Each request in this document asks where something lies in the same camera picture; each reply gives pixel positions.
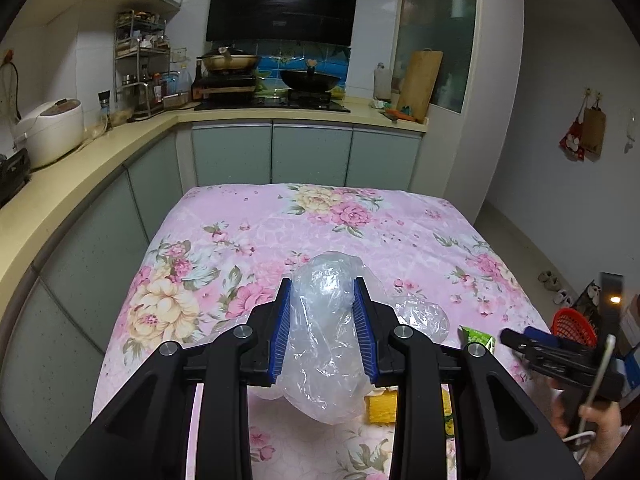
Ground black range hood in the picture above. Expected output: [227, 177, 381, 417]
[205, 0, 357, 47]

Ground green snack packet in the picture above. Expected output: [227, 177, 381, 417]
[458, 325, 496, 354]

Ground white rice cooker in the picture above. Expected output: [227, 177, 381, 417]
[13, 99, 84, 169]

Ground golden pan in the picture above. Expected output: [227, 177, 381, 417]
[198, 46, 260, 72]

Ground translucent plastic jug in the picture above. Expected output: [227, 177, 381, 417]
[373, 63, 392, 102]

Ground red plastic mesh basket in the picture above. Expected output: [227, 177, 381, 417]
[551, 308, 598, 348]

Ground brown hanging paper bag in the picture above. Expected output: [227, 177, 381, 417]
[580, 92, 606, 156]

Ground person's right hand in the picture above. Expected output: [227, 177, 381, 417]
[546, 376, 632, 478]

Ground metal spice rack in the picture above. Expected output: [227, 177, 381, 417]
[114, 10, 189, 122]

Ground clear plastic bag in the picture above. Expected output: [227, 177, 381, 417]
[250, 252, 449, 425]

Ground pink floral tablecloth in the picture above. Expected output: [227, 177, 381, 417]
[92, 184, 548, 479]

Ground white charging cable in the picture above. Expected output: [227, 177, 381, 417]
[562, 334, 618, 466]

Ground black wok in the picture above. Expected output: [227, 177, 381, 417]
[280, 64, 340, 93]

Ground kitchen counter cabinets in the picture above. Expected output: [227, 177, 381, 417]
[1, 101, 427, 478]

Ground wooden cutting board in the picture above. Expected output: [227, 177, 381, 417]
[396, 50, 444, 124]

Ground red hanging bag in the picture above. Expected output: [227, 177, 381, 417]
[559, 88, 591, 162]

